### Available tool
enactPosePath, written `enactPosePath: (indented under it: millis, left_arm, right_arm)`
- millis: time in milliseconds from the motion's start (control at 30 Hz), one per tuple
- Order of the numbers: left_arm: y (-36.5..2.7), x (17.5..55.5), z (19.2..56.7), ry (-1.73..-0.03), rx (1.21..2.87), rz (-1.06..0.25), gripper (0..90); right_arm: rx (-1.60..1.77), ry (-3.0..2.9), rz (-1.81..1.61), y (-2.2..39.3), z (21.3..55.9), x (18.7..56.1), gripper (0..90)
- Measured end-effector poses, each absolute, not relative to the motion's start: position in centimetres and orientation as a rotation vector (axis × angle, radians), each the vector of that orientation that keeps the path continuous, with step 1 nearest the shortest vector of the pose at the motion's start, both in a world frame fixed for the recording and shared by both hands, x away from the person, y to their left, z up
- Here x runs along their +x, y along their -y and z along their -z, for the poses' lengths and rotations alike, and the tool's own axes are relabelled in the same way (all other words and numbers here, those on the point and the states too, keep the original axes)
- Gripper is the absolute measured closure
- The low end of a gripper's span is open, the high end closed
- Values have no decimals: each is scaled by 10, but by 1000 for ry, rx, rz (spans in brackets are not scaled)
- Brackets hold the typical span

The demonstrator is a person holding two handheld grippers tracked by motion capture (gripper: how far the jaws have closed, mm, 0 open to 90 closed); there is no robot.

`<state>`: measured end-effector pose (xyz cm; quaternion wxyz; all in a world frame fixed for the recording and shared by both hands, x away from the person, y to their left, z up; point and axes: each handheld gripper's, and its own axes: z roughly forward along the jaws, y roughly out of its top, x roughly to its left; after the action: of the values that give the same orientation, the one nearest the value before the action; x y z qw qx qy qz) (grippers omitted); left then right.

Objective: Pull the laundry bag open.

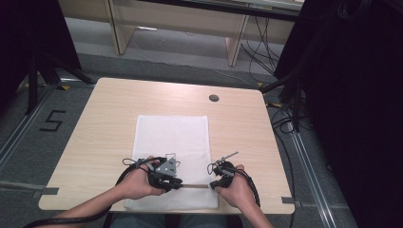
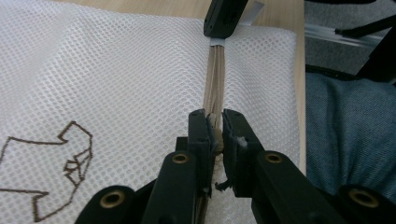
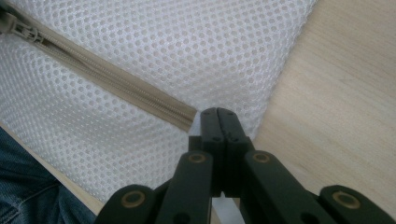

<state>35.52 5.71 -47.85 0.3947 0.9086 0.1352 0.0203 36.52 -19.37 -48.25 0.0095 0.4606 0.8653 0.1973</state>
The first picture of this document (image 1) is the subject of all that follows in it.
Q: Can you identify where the person's left hand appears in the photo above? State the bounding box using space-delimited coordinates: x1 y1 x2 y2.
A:
115 155 166 201

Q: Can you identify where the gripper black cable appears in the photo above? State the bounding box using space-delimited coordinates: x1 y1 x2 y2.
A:
206 160 262 209
22 157 169 228

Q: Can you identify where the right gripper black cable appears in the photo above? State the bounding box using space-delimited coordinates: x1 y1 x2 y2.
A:
206 160 262 209

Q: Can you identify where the aluminium floor rail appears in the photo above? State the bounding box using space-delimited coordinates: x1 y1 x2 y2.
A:
0 84 58 172
286 122 338 228

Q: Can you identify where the bundle of black floor cables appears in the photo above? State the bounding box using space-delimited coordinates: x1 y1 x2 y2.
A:
240 15 286 84

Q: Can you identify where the white towel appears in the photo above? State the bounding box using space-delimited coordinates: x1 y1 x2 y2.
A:
124 114 220 211

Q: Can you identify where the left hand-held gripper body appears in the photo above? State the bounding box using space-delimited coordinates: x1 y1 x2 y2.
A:
146 156 184 192

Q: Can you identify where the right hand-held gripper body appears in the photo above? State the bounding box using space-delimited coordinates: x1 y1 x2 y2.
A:
206 150 240 188

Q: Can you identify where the light wooden desk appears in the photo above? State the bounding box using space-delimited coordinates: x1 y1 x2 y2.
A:
58 0 305 67

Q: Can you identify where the black curtain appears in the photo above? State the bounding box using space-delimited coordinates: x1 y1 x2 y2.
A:
0 0 83 108
274 0 403 228

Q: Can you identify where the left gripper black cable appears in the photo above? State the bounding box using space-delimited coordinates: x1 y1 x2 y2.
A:
22 157 169 228

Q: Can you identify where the person's right hand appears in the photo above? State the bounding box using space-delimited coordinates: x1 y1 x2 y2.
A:
217 163 259 211

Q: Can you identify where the black metal stand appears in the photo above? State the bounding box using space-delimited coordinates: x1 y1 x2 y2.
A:
24 51 96 116
259 70 305 133

